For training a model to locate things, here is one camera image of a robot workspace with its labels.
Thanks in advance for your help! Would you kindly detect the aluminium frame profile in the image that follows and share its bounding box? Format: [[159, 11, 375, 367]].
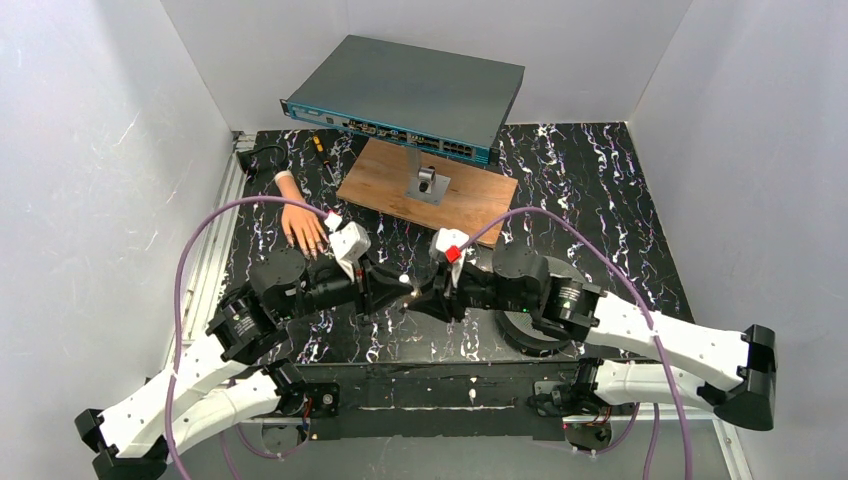
[[123, 131, 258, 480]]

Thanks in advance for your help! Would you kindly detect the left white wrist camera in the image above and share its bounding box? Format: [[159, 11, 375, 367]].
[[329, 221, 371, 282]]

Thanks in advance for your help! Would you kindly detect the wooden base board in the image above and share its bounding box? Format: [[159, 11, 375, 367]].
[[337, 139, 518, 234]]

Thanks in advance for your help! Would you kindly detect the yellow black screwdriver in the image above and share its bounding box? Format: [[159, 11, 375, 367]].
[[312, 134, 338, 186]]

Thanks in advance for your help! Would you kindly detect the grey teal network switch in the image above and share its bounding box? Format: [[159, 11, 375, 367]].
[[281, 35, 525, 165]]

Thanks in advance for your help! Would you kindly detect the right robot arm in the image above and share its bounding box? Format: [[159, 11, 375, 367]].
[[408, 247, 778, 431]]

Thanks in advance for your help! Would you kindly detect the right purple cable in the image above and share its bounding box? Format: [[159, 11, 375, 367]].
[[457, 206, 696, 480]]

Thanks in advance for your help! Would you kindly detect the black front mounting rail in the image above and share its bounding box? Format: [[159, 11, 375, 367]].
[[300, 361, 578, 441]]

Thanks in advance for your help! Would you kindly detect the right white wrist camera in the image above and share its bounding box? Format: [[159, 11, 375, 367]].
[[429, 228, 470, 285]]

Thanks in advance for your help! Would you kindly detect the mannequin hand with nails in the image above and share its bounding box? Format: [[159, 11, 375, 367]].
[[274, 170, 328, 259]]

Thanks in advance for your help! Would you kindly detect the metal stand bracket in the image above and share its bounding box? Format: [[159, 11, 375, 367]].
[[405, 147, 450, 206]]

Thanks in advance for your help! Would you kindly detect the black plug with cable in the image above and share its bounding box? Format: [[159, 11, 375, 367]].
[[235, 145, 290, 178]]

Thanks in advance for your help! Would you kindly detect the grey ribbed round disc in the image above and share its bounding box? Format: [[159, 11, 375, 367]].
[[495, 256, 594, 356]]

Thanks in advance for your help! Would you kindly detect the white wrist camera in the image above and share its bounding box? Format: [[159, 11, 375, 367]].
[[429, 228, 470, 285], [329, 221, 371, 282]]

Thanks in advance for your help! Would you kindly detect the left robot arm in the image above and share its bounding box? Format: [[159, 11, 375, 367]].
[[75, 249, 413, 479]]

